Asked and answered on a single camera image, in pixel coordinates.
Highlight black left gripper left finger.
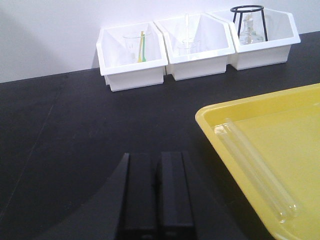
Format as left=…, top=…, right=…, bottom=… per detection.
left=117, top=153, right=158, bottom=240

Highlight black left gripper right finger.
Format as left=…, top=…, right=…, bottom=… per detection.
left=156, top=151, right=197, bottom=240

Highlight short clear test tube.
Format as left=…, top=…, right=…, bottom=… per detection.
left=218, top=131, right=291, bottom=219

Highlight tall clear test tube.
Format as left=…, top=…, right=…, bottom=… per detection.
left=223, top=117, right=300, bottom=212

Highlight yellow plastic tray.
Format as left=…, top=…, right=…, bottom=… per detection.
left=195, top=84, right=320, bottom=240

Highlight left white storage bin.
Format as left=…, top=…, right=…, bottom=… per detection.
left=96, top=21, right=168, bottom=92

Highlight white storage bin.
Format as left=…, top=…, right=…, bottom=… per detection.
left=96, top=21, right=168, bottom=92
left=208, top=7, right=301, bottom=71
left=154, top=13, right=236, bottom=81

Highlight glass beaker with sticks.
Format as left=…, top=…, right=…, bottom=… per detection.
left=123, top=30, right=151, bottom=63

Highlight middle white storage bin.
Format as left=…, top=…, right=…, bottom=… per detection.
left=154, top=13, right=236, bottom=81

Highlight small glass beakers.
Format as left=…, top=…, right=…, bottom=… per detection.
left=177, top=13, right=199, bottom=56

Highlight right white storage bin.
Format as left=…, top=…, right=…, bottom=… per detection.
left=208, top=7, right=301, bottom=71

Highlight clear glass flask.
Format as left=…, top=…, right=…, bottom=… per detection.
left=239, top=14, right=265, bottom=45

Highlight black metal tripod stand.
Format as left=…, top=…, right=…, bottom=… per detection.
left=230, top=4, right=269, bottom=45

